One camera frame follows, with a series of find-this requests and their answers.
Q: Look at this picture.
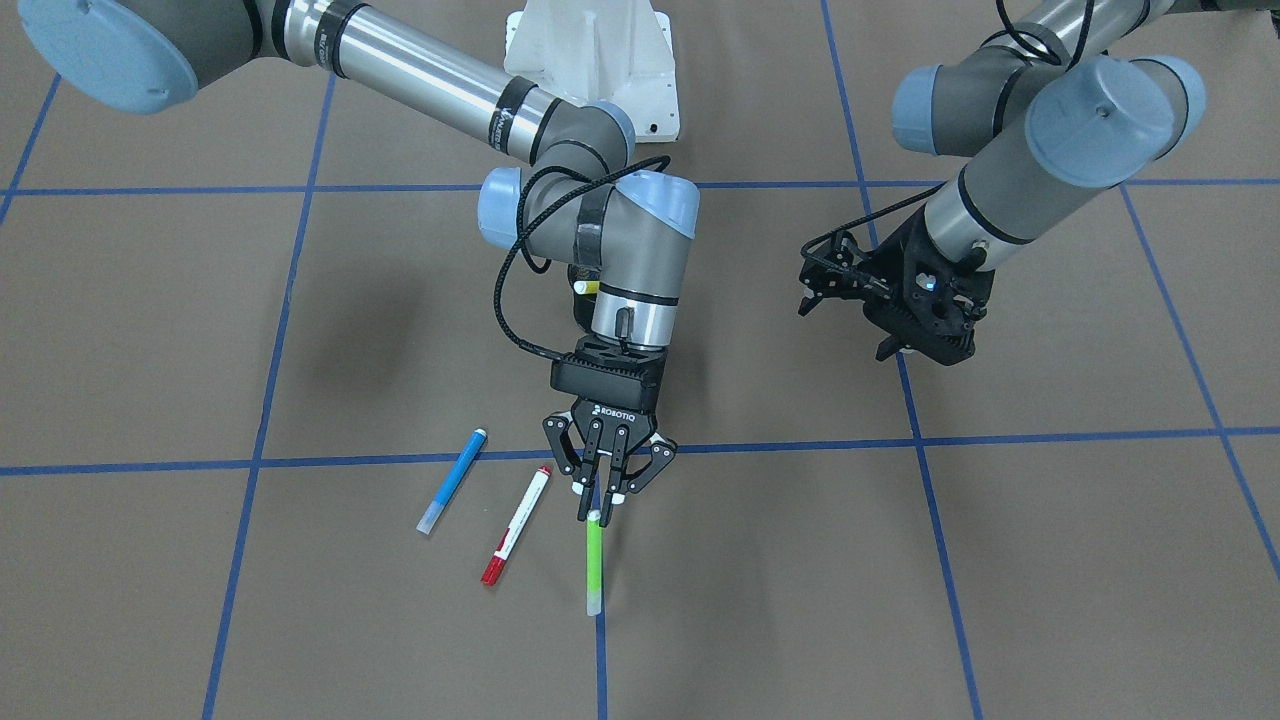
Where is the blue highlighter pen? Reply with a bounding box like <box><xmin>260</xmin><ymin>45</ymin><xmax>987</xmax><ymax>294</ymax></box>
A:
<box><xmin>415</xmin><ymin>428</ymin><xmax>488</xmax><ymax>536</ymax></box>

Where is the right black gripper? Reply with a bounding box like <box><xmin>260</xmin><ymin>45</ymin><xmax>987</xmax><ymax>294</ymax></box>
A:
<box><xmin>543</xmin><ymin>398</ymin><xmax>678</xmax><ymax>527</ymax></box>

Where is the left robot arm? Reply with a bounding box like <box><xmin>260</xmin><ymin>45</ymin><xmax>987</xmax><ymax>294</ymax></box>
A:
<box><xmin>797</xmin><ymin>1</ymin><xmax>1277</xmax><ymax>366</ymax></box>

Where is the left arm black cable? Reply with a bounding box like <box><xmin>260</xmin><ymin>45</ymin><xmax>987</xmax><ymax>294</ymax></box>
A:
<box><xmin>800</xmin><ymin>0</ymin><xmax>1101</xmax><ymax>301</ymax></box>

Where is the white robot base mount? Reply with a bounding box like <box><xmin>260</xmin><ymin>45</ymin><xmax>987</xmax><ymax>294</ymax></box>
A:
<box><xmin>504</xmin><ymin>1</ymin><xmax>681</xmax><ymax>143</ymax></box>

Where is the green highlighter pen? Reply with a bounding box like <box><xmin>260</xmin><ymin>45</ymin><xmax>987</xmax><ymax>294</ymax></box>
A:
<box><xmin>585</xmin><ymin>509</ymin><xmax>604</xmax><ymax>618</ymax></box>

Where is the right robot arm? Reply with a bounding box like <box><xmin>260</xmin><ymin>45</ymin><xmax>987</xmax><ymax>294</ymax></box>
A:
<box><xmin>17</xmin><ymin>1</ymin><xmax>700</xmax><ymax>525</ymax></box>

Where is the black mesh pen cup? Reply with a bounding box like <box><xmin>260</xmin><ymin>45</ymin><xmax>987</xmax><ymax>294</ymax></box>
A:
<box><xmin>566</xmin><ymin>265</ymin><xmax>599</xmax><ymax>333</ymax></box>

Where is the black braided cable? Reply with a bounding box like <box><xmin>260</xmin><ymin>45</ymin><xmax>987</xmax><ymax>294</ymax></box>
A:
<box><xmin>492</xmin><ymin>155</ymin><xmax>673</xmax><ymax>361</ymax></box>

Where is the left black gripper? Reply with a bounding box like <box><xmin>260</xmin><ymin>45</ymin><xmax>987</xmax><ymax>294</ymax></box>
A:
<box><xmin>797</xmin><ymin>215</ymin><xmax>993</xmax><ymax>366</ymax></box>

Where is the red capped white marker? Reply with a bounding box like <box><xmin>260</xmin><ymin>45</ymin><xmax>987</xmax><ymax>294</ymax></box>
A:
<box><xmin>481</xmin><ymin>465</ymin><xmax>552</xmax><ymax>587</ymax></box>

